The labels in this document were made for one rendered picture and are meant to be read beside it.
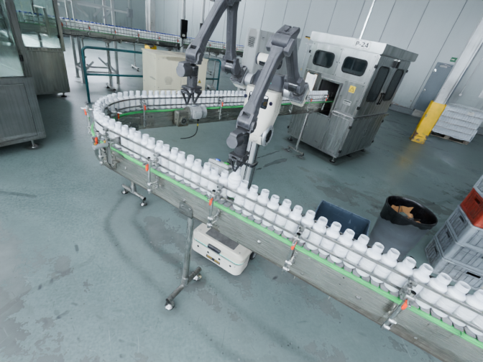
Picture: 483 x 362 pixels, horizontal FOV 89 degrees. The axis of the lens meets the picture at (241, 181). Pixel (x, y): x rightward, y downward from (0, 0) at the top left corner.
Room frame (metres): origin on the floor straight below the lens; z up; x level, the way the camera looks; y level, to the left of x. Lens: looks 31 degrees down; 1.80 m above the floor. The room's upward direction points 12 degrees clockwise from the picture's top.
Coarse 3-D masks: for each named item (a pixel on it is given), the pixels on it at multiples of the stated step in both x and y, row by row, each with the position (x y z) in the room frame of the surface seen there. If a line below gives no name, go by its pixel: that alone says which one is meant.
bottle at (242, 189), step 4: (244, 180) 1.07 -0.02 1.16; (240, 184) 1.05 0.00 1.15; (244, 184) 1.04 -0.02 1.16; (240, 188) 1.04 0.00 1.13; (244, 188) 1.04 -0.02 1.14; (240, 192) 1.03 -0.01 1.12; (244, 192) 1.03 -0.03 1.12; (236, 196) 1.03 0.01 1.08; (240, 196) 1.02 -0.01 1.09; (236, 200) 1.03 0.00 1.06; (240, 200) 1.03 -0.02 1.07; (244, 200) 1.04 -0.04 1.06; (240, 204) 1.03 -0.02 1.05; (236, 208) 1.03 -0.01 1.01; (240, 208) 1.03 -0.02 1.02
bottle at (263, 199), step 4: (264, 192) 0.99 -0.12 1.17; (268, 192) 1.00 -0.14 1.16; (260, 196) 1.00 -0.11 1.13; (264, 196) 0.99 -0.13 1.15; (260, 200) 0.99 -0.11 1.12; (264, 200) 0.99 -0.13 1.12; (268, 200) 1.00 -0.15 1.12; (256, 204) 1.00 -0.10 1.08; (264, 204) 0.98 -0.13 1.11; (256, 208) 0.99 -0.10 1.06; (260, 208) 0.98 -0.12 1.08; (264, 208) 0.99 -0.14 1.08; (256, 212) 0.99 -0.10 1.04; (260, 212) 0.98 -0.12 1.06; (256, 216) 0.99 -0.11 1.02; (260, 220) 0.99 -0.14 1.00
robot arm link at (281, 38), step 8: (280, 32) 1.27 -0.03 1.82; (288, 32) 1.26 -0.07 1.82; (296, 32) 1.28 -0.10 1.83; (272, 40) 1.25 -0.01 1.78; (280, 40) 1.23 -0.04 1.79; (288, 40) 1.22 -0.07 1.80; (296, 40) 1.35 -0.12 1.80; (296, 48) 1.38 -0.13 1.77; (296, 56) 1.41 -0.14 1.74; (288, 64) 1.41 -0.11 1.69; (296, 64) 1.43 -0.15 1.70; (288, 72) 1.45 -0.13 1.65; (296, 72) 1.47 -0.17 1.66; (288, 80) 1.50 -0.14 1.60; (296, 80) 1.49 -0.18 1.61; (304, 80) 1.54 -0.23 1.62
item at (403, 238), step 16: (384, 208) 2.12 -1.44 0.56; (416, 208) 2.21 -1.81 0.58; (384, 224) 2.01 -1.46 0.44; (400, 224) 1.91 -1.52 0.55; (416, 224) 1.85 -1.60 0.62; (432, 224) 1.88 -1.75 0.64; (384, 240) 1.95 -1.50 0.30; (400, 240) 1.88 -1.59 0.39; (416, 240) 1.88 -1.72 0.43; (400, 256) 1.89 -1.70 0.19
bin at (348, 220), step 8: (320, 208) 1.39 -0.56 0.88; (328, 208) 1.37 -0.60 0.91; (336, 208) 1.35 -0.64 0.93; (320, 216) 1.38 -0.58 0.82; (328, 216) 1.36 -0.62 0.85; (336, 216) 1.34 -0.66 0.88; (344, 216) 1.32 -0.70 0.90; (352, 216) 1.31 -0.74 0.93; (360, 216) 1.29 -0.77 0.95; (328, 224) 1.35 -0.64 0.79; (344, 224) 1.32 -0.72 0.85; (352, 224) 1.30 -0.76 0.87; (360, 224) 1.28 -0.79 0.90; (368, 224) 1.24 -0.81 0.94; (360, 232) 1.27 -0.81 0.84; (368, 232) 1.15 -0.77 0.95
